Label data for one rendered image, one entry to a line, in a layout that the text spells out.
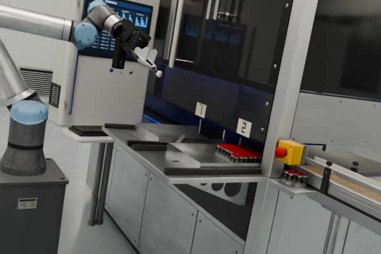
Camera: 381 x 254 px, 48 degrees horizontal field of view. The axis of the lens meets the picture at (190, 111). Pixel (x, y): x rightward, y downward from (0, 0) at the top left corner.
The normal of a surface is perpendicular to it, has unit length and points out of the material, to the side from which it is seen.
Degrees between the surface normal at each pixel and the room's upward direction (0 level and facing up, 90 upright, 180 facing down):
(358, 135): 90
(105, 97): 90
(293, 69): 90
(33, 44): 90
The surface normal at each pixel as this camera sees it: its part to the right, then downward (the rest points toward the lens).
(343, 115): 0.48, 0.21
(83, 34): 0.28, 0.19
